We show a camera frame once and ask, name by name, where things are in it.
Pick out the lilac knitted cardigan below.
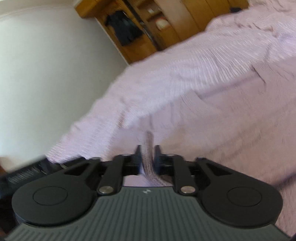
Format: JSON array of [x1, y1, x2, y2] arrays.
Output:
[[120, 58, 296, 187]]

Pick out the white pink box on shelf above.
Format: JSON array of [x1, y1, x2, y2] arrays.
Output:
[[155, 18, 170, 31]]

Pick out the brown wooden wardrobe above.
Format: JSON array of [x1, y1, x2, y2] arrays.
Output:
[[75, 1, 249, 64]]

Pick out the pink checked bed sheet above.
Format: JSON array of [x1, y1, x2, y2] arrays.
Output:
[[47, 1, 295, 235]]

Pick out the black hanging garment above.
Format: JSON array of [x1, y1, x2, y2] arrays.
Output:
[[104, 10, 144, 46]]

